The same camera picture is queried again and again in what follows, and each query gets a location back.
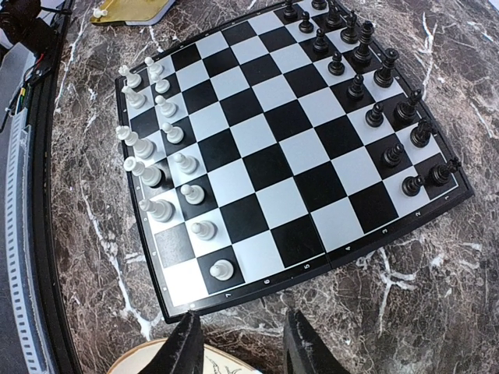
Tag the white chess pawn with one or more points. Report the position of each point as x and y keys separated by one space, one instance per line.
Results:
x=194 y=194
x=153 y=67
x=222 y=270
x=161 y=85
x=204 y=230
x=187 y=164
x=174 y=134

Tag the white chess knight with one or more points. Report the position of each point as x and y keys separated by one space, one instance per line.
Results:
x=136 y=100

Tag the white slotted cable duct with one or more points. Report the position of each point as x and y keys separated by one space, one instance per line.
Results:
x=21 y=284

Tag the white chess rook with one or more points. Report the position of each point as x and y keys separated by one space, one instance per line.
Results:
x=133 y=80

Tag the black grey chessboard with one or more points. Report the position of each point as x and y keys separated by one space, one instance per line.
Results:
x=312 y=150

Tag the cream plate with bird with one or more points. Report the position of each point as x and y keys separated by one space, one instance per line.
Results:
x=214 y=360

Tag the gold square tray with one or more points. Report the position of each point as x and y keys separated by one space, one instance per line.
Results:
x=131 y=12

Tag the white chess king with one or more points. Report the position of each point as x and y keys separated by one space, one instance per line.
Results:
x=142 y=148

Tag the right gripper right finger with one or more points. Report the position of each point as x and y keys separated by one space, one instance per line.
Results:
x=304 y=351

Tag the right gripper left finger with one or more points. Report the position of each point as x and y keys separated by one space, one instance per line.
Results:
x=182 y=352

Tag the white chess piece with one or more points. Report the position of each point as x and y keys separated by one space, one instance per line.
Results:
x=151 y=176

